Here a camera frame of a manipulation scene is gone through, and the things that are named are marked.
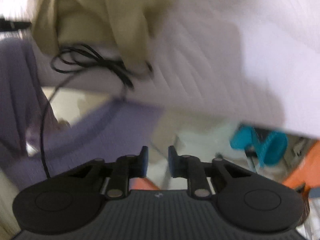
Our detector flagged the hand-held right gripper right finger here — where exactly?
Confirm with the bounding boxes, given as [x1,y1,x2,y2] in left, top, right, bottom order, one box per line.
[168,145,253,199]

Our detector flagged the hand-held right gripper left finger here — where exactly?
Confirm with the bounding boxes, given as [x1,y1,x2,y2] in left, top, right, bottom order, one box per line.
[67,145,149,200]

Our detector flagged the khaki clothes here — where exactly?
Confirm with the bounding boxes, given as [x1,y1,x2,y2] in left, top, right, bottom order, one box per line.
[31,0,153,77]

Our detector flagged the person's purple clothing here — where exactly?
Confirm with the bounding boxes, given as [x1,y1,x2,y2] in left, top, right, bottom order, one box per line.
[0,37,165,182]

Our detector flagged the teal plastic object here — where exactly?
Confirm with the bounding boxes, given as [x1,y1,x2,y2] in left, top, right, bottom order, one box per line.
[229,126,288,168]

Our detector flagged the pink quilted bed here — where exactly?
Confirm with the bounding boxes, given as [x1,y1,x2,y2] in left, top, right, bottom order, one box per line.
[0,0,320,140]

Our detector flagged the orange plastic stool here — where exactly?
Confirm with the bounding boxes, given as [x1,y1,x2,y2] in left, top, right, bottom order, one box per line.
[284,140,320,193]

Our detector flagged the black cable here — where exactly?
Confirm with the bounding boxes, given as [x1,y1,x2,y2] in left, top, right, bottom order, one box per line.
[40,43,153,179]

